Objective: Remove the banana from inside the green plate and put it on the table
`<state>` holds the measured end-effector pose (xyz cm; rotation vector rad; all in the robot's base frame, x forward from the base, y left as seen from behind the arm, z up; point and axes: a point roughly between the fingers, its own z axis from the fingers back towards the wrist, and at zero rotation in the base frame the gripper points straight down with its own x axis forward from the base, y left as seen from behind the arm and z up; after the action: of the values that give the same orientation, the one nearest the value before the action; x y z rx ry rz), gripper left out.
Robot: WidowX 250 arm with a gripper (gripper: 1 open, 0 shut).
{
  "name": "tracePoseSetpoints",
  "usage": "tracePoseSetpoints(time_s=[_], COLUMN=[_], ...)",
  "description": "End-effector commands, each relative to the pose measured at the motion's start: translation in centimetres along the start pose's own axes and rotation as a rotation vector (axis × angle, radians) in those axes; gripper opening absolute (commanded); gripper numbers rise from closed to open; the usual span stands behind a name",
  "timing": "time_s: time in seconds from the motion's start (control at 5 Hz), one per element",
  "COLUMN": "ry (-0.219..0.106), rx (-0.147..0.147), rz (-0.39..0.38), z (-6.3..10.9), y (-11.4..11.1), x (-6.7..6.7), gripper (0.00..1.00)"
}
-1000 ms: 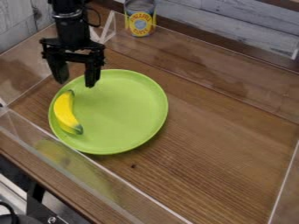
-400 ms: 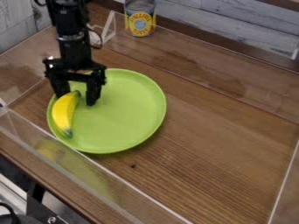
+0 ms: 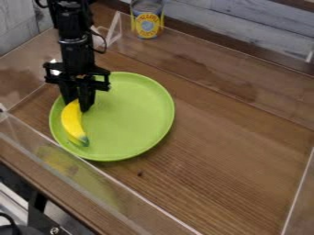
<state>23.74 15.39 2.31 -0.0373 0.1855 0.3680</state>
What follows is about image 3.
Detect green plate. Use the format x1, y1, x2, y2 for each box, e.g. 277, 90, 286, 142
50, 72, 175, 162

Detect black table leg bracket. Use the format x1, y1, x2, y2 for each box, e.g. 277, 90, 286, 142
27, 191, 70, 235

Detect black cable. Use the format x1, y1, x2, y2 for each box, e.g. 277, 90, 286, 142
34, 0, 108, 55

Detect clear acrylic enclosure wall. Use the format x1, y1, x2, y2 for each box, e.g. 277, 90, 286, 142
0, 10, 314, 235

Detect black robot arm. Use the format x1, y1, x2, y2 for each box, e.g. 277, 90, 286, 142
43, 0, 111, 112

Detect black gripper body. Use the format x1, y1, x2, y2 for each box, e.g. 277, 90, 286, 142
43, 34, 111, 91

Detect yellow blue tin can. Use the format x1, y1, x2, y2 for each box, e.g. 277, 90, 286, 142
130, 0, 166, 39

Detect yellow banana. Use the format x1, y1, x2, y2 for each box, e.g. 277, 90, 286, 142
62, 99, 90, 147

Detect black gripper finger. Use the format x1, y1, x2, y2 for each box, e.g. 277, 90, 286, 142
59, 84, 78, 104
79, 81, 96, 112

